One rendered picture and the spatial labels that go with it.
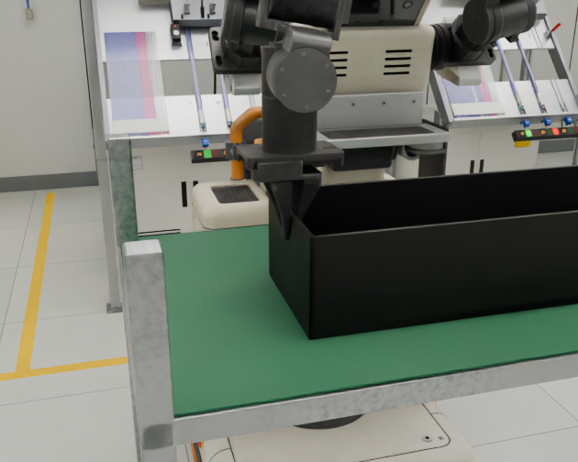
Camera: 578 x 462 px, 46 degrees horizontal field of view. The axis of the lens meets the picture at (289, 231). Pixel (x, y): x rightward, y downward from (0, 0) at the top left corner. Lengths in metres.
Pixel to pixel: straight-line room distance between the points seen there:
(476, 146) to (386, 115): 2.29
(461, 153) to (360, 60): 2.29
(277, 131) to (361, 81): 0.61
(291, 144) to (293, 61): 0.11
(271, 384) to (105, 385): 1.85
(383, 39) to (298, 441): 0.93
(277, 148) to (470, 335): 0.28
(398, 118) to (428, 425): 0.80
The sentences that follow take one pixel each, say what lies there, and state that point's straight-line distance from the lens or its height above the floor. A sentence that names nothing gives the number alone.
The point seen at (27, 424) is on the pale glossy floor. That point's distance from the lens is 2.34.
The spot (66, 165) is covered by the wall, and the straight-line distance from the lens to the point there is 4.76.
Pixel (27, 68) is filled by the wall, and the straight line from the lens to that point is 4.66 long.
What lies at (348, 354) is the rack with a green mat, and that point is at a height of 0.95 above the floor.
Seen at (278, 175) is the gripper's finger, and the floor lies 1.11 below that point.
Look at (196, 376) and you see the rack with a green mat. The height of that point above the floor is 0.95.
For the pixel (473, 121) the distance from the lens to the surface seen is 3.15.
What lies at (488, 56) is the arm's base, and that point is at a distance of 1.41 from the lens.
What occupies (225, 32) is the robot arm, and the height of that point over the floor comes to 1.22.
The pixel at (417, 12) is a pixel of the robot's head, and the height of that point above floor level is 1.24.
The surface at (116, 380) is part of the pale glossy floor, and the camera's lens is 2.48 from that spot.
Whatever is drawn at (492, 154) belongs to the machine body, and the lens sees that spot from 3.62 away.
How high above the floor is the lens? 1.29
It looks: 20 degrees down
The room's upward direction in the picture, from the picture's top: straight up
